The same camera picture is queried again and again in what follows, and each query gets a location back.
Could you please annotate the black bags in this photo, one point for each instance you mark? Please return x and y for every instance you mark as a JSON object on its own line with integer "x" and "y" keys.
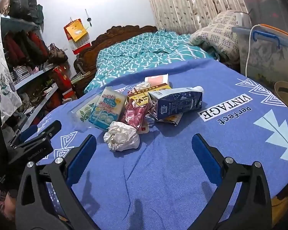
{"x": 21, "y": 2}

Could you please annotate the carved wooden headboard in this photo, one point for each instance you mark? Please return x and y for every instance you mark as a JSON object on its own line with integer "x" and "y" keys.
{"x": 103, "y": 38}

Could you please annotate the yellow red flat packet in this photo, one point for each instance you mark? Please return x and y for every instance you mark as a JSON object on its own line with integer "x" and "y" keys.
{"x": 139, "y": 98}

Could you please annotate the white plant print paper bag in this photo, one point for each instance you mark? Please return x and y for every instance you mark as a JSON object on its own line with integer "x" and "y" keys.
{"x": 0, "y": 71}

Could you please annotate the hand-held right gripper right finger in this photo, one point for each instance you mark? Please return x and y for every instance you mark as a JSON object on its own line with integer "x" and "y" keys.
{"x": 204, "y": 153}

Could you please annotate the red gift box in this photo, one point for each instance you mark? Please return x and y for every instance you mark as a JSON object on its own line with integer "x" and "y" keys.
{"x": 62, "y": 76}

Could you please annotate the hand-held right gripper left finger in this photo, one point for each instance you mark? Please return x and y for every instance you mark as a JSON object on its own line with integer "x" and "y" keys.
{"x": 82, "y": 153}

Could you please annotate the blue milk carton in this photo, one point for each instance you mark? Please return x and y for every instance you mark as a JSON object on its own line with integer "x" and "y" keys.
{"x": 175, "y": 103}

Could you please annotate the crumpled white tissue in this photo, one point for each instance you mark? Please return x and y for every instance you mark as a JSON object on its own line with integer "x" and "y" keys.
{"x": 121, "y": 136}

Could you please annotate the clear storage box orange lid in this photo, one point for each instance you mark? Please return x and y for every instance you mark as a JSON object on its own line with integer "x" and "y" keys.
{"x": 266, "y": 52}

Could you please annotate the white charger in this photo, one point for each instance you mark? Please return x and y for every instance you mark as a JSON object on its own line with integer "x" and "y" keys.
{"x": 240, "y": 19}

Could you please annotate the black white checked bag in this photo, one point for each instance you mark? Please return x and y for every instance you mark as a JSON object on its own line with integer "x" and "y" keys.
{"x": 19, "y": 74}

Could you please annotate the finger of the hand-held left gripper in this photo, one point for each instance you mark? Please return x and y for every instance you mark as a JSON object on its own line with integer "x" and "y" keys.
{"x": 50, "y": 127}
{"x": 27, "y": 131}

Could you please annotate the brown handbag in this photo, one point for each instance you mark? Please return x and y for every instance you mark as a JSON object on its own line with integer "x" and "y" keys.
{"x": 57, "y": 54}

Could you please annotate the yellow blue printed packet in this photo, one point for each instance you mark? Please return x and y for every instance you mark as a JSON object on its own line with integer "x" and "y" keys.
{"x": 105, "y": 110}

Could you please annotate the grey metal shelf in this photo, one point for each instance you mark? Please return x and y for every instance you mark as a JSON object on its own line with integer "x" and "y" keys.
{"x": 31, "y": 77}

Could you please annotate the blue printed blanket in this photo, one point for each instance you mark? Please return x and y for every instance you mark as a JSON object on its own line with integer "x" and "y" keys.
{"x": 170, "y": 172}

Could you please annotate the clear printed plastic bag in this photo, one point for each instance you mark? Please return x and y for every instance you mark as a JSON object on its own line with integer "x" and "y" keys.
{"x": 84, "y": 115}

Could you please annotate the hanging wall charm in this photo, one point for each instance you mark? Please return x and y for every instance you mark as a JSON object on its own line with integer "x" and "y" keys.
{"x": 88, "y": 19}

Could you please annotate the pink foil wrapper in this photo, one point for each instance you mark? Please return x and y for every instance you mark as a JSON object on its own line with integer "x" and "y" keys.
{"x": 133, "y": 115}

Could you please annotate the teal patterned bed cover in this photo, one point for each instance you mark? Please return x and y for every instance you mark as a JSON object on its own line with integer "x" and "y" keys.
{"x": 134, "y": 52}

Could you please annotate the red bags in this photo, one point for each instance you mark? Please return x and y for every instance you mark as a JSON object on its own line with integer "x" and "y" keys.
{"x": 33, "y": 43}

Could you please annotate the leaf print curtain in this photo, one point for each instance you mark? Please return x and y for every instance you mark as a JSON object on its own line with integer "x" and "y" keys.
{"x": 187, "y": 4}

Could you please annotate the red yellow wall calendar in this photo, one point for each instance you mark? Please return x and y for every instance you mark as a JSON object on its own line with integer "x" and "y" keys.
{"x": 76, "y": 32}

